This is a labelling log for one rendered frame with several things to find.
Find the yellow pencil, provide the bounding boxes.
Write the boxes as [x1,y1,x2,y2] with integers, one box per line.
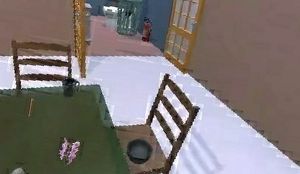
[27,98,34,119]

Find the yellow door frame post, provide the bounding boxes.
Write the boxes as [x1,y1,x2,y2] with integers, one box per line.
[53,0,100,79]

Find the brown wooden slatted chair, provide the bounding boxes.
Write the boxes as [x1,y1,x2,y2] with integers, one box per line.
[107,66,206,174]
[3,35,78,99]

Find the white round object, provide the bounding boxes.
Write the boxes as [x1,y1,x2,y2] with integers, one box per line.
[10,165,31,174]

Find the red fire extinguisher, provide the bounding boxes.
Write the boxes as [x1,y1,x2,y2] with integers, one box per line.
[140,17,154,43]

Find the dark grey bowl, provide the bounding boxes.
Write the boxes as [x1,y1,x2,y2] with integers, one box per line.
[124,136,156,167]

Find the dark green mug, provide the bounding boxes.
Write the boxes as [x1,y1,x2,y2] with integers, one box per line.
[59,76,81,99]

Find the yellow framed glass door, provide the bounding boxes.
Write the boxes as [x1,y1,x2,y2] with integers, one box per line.
[160,0,207,74]

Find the green glass dining table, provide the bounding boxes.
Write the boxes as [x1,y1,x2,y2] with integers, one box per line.
[0,68,158,174]

